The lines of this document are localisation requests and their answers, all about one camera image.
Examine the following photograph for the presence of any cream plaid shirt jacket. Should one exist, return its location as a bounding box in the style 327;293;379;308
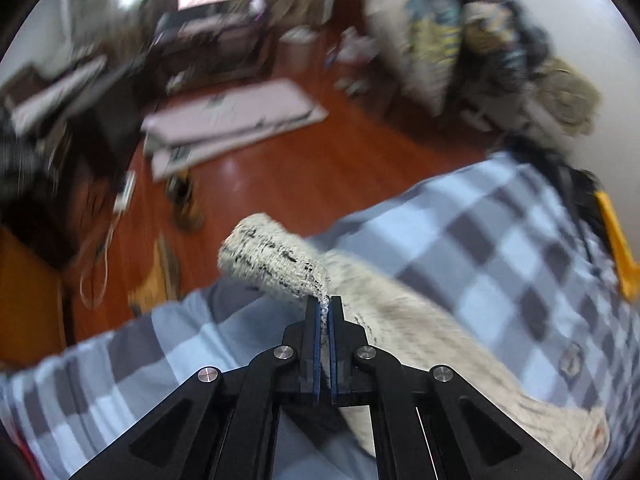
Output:
218;214;610;479

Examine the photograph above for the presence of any blue checkered bed sheet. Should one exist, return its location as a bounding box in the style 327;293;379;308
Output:
1;154;639;479

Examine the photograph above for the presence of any yellow cloth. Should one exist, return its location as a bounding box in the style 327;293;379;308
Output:
594;190;640;302

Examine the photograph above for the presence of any white floor mat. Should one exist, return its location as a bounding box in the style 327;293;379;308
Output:
142;78;328;181

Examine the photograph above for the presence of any beige box fan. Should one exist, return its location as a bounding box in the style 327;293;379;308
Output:
535;58;602;136

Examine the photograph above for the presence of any dark wooden tv stand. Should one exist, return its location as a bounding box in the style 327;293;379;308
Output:
145;0;276;93

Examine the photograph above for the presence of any white waste bin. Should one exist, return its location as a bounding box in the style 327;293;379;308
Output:
279;26;319;74

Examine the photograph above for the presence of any pile of bedding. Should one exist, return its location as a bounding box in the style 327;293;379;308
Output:
362;0;551;117

